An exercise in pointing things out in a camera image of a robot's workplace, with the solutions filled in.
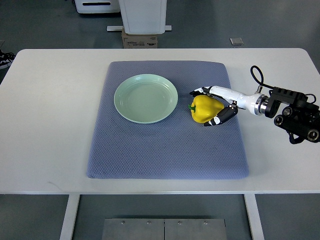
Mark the yellow bell pepper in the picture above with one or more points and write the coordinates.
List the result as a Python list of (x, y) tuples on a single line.
[(204, 108)]

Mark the cardboard box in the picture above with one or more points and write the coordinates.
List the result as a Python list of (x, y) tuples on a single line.
[(139, 41)]

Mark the white cabinet with slot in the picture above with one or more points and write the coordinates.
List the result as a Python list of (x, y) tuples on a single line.
[(97, 6)]

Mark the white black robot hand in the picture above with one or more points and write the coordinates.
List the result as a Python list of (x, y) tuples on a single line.
[(232, 101)]

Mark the white left table leg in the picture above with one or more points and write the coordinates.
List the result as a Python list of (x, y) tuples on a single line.
[(70, 216)]

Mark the light green plate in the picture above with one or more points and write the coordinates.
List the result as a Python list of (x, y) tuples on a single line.
[(145, 98)]

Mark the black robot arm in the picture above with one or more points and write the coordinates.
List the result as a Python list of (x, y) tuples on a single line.
[(290, 110)]

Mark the white pedestal stand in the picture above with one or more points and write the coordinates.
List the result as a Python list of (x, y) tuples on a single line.
[(142, 17)]

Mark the white right table leg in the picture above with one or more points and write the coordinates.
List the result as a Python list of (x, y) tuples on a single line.
[(253, 217)]

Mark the grey floor socket plate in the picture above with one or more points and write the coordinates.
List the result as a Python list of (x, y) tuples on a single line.
[(236, 41)]

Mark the black white shoe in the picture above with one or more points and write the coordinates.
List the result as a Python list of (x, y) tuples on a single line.
[(6, 59)]

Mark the white table leg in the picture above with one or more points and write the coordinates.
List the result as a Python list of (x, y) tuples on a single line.
[(70, 216), (253, 217)]

